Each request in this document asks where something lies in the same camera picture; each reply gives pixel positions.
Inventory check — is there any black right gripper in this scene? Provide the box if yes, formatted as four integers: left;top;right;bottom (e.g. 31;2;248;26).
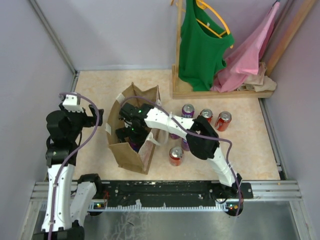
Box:
115;124;151;156

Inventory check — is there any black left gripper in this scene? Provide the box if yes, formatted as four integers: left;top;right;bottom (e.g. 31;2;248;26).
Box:
59;102;104;141

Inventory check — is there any purple fanta can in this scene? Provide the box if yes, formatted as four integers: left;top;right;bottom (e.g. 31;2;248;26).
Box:
169;133;180;140
129;141;140;153
181;139;190;151
181;103;195;118

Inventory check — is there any tan canvas tote bag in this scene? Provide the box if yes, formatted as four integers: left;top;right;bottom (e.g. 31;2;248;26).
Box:
105;83;162;175

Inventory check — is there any red coca-cola can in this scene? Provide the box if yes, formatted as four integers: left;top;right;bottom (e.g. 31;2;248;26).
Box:
169;146;184;167

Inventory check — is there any red coke can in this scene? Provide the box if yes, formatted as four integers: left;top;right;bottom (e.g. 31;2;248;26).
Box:
200;108;213;123

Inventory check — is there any red cola can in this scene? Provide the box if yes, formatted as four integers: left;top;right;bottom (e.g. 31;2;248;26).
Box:
215;111;232;132

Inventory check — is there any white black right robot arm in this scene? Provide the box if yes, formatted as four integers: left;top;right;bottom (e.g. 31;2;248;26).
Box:
115;102;242;198

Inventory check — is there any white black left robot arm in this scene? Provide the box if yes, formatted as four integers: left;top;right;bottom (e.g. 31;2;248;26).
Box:
32;103;104;240

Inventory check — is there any wooden clothes rack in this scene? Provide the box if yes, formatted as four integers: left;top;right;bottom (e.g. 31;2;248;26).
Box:
171;0;317;100

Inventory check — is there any green tank top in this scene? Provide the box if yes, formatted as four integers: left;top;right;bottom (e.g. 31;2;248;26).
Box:
178;0;235;92

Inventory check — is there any pink shirt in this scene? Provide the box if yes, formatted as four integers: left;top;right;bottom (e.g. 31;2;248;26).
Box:
210;1;280;93

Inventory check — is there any beige cloth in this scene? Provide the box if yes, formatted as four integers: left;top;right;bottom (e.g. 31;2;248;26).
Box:
236;62;277;92

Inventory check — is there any yellow clothes hanger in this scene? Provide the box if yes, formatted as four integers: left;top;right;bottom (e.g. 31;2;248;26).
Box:
169;0;235;50

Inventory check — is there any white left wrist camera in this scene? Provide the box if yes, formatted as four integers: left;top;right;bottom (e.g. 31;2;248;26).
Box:
62;92;84;113

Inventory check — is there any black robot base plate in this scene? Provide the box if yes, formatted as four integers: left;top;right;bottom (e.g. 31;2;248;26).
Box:
74;179;254;208

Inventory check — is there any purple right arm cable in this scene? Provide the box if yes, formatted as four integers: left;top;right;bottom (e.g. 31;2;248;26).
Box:
119;96;245;218

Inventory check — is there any aluminium frame rail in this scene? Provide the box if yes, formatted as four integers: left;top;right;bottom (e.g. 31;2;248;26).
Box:
29;179;303;213

